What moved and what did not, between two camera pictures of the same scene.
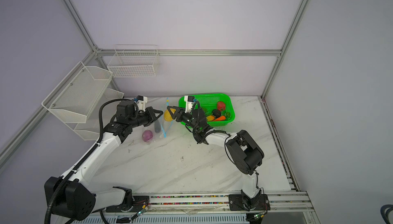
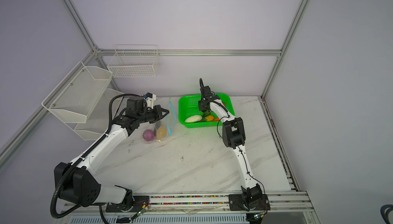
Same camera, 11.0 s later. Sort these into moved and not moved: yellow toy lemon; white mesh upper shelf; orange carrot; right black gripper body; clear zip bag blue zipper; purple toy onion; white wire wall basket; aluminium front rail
Moved: clear zip bag blue zipper; right black gripper body; yellow toy lemon
Not moved: white wire wall basket; purple toy onion; aluminium front rail; orange carrot; white mesh upper shelf
